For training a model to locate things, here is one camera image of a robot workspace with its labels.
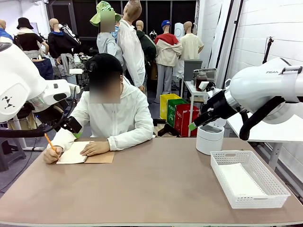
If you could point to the white work table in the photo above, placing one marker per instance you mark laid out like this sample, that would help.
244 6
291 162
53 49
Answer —
272 134

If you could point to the mannequin in dark green hoodie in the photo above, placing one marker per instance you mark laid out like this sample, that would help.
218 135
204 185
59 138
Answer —
148 47

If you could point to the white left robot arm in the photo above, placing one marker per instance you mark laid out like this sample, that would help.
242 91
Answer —
16 82

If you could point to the person's torso in white jacket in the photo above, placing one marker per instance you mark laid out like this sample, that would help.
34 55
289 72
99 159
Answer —
118 111

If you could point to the white perforated plastic basket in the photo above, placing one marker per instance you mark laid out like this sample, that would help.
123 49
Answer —
260 201

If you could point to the mannequin with black hat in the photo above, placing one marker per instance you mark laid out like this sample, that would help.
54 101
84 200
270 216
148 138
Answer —
28 41

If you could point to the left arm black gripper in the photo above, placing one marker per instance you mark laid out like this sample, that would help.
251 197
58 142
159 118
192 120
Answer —
71 125

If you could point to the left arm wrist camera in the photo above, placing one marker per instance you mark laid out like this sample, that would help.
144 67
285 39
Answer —
75 88

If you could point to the black leaning pole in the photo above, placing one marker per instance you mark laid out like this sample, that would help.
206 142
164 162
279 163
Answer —
225 30
234 35

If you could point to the green recycling bin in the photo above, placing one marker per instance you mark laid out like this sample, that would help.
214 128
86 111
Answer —
171 111

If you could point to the yellow pencil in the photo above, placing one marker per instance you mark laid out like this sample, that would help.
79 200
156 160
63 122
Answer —
49 141

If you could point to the person's right hand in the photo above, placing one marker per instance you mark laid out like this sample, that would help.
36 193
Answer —
52 155

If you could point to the brown glass jar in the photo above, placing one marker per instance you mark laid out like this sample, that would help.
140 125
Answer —
200 78

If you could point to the red recycling bin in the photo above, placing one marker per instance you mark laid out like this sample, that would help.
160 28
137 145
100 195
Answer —
184 118

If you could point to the black tripod pole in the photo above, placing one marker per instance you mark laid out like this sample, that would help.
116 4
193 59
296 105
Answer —
268 49

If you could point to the mannequin in white shirt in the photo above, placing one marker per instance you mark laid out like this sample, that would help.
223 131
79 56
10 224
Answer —
130 47

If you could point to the black cap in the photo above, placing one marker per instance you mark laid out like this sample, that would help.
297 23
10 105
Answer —
106 62

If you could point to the white cap attachment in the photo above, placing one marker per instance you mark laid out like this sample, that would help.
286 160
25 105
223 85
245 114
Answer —
75 71

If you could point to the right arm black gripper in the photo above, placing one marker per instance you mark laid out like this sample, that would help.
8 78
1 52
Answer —
220 104

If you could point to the spiral notebook with brown cover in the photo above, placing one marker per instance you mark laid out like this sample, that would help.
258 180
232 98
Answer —
104 159

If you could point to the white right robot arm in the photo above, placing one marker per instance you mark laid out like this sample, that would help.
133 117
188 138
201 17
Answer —
255 85

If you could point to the person's left forearm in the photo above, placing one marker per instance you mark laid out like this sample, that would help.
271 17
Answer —
132 139

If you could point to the mannequin in blue white jacket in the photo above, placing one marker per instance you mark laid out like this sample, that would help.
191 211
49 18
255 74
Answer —
4 33

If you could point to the yellow recycling bin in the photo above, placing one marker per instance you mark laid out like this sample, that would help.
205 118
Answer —
165 106

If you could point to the black floor stand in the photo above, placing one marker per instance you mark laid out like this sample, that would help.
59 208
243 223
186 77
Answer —
169 130

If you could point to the person's right forearm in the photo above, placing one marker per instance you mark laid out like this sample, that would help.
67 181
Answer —
64 139

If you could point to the grey box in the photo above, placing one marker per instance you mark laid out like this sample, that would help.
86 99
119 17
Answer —
191 69

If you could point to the person's left hand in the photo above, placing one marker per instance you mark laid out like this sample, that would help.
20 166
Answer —
97 148

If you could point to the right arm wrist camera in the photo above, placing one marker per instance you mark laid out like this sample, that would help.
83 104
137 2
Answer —
203 85

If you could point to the white oval appliance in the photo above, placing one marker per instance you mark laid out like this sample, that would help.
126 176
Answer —
178 30

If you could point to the mannequin in cream shirt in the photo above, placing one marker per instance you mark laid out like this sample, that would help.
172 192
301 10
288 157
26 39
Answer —
190 46

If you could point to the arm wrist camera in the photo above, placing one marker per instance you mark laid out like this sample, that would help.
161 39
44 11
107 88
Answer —
75 88
203 85

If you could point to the white lidded trash bin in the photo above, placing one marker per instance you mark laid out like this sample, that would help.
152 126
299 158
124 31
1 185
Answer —
209 142

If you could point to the mannequin in red beige jacket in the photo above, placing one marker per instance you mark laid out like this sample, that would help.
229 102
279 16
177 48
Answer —
166 49

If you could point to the mannequin in black sweater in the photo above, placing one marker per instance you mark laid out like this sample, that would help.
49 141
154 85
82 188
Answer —
61 45

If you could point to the figure in green checked hat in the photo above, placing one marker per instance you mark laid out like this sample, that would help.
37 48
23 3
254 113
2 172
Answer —
106 45

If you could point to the narrow white side table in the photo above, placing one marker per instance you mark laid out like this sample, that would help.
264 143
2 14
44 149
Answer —
189 86

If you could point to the white paper sheet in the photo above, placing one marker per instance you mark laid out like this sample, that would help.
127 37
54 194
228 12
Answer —
239 179

